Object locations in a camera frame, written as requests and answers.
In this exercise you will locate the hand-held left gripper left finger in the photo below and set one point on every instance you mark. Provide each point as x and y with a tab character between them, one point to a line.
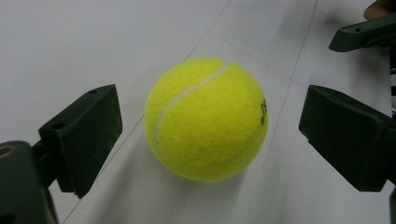
87	137

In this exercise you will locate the yellow tennis ball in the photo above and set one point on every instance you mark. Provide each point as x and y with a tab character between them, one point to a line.
205	121

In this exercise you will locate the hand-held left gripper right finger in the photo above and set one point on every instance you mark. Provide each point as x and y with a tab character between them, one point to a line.
355	137

